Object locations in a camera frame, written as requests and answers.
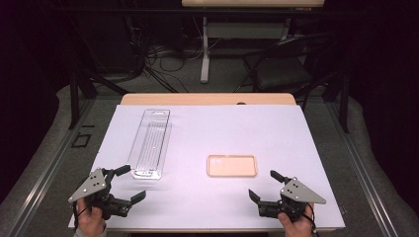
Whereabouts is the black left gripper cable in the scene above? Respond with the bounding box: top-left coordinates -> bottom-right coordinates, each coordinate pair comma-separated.
72,201 -> 80,230

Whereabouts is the bundle of floor cables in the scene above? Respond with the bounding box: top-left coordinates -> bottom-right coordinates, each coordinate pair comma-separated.
131,16 -> 206,93

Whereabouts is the beige phone case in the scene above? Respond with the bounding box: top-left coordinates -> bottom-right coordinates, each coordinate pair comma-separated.
207,154 -> 258,178

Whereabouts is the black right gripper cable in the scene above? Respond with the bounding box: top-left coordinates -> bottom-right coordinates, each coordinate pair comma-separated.
301,204 -> 320,236

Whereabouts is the person's right hand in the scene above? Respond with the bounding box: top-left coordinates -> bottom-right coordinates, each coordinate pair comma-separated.
278,202 -> 315,237

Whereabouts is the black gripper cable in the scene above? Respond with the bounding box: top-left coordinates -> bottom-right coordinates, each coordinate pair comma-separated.
301,204 -> 320,236
72,201 -> 80,230

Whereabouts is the black folding chair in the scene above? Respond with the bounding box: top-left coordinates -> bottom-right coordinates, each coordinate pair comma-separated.
242,32 -> 334,100

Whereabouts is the white table sheet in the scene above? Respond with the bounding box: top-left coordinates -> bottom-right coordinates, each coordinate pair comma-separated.
67,104 -> 346,231

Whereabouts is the metal floor rail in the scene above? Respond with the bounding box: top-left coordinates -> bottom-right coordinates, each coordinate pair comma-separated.
6,98 -> 97,237
324,102 -> 399,237

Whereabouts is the wooden table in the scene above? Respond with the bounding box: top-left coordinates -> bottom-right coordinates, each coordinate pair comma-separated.
67,93 -> 346,234

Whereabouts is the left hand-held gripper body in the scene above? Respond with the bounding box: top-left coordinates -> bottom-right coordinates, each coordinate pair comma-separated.
67,167 -> 132,221

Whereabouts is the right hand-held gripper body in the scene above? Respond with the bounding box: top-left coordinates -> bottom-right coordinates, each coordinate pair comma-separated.
257,177 -> 327,221

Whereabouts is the white-legged desk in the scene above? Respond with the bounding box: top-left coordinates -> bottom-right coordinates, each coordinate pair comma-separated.
181,0 -> 325,84

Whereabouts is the black metal stand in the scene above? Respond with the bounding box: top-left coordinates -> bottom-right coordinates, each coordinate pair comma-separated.
324,72 -> 350,134
67,65 -> 129,130

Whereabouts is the clear plastic packaging tray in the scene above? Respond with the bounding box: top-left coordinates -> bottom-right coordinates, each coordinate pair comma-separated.
126,109 -> 173,181

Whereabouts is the person's left hand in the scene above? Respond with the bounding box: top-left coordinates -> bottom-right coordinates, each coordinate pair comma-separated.
76,197 -> 107,237

